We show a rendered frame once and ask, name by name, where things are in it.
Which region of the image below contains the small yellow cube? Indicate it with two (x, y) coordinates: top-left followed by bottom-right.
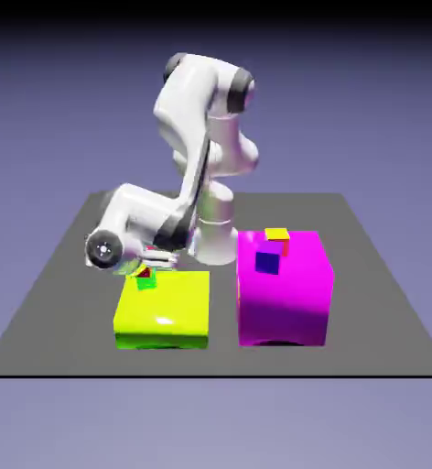
(264, 227), (291, 257)

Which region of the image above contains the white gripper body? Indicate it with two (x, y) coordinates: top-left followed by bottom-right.
(112, 247), (179, 277)

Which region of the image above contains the small blue cube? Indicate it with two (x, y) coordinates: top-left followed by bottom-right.
(254, 240), (284, 276)

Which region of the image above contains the large yellow box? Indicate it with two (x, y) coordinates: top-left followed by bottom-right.
(113, 269), (211, 350)

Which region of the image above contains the large magenta box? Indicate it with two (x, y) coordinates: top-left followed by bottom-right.
(236, 229), (335, 347)

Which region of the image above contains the small green cube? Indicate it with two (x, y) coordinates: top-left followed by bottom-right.
(135, 267), (158, 291)

